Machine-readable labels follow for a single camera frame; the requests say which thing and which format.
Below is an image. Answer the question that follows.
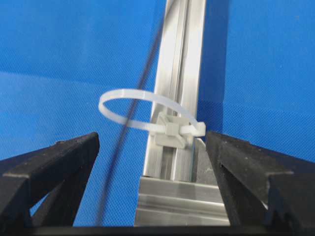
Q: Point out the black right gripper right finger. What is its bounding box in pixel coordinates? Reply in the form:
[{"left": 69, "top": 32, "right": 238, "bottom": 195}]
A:
[{"left": 206, "top": 131, "right": 315, "bottom": 227}]

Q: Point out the white zip tie loop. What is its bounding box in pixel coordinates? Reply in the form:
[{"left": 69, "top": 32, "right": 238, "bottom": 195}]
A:
[{"left": 98, "top": 88, "right": 206, "bottom": 137}]

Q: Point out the blue table mat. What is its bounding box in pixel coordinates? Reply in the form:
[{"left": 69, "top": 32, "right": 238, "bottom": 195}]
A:
[{"left": 0, "top": 0, "right": 315, "bottom": 226}]

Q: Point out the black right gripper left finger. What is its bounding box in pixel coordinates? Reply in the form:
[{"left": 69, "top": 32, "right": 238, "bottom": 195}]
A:
[{"left": 0, "top": 132, "right": 100, "bottom": 228}]

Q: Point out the black USB cable wire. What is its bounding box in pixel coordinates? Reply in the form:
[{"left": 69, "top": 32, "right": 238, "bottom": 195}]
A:
[{"left": 95, "top": 24, "right": 166, "bottom": 227}]

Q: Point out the aluminium extrusion frame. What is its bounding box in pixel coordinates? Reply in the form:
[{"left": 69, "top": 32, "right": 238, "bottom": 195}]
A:
[{"left": 134, "top": 0, "right": 229, "bottom": 226}]

